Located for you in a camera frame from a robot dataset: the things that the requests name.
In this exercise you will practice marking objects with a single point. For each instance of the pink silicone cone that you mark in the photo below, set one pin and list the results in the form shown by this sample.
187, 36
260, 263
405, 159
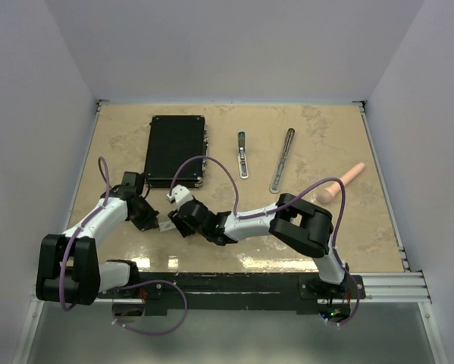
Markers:
327, 194

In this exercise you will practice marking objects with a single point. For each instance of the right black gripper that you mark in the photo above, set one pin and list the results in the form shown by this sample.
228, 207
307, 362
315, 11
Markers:
181, 224

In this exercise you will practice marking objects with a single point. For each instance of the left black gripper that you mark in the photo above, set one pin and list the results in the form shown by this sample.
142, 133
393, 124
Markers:
150, 221

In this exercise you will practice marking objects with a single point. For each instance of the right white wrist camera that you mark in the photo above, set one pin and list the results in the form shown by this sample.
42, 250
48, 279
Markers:
179, 195

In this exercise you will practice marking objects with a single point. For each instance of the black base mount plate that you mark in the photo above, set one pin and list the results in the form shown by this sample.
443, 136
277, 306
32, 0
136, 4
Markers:
303, 293

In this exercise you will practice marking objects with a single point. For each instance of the black briefcase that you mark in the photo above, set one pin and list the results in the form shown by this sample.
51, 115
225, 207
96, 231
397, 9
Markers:
172, 140

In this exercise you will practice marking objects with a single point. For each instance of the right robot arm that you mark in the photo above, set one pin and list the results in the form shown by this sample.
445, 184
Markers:
301, 225

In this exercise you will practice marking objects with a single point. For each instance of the silver black stapler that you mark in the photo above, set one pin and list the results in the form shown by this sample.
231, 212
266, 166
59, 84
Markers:
278, 174

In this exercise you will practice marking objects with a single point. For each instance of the small staple box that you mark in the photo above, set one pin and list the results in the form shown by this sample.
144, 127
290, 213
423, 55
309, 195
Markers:
166, 226

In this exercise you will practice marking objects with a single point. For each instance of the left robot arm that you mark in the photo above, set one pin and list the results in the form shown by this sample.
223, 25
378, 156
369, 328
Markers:
69, 271

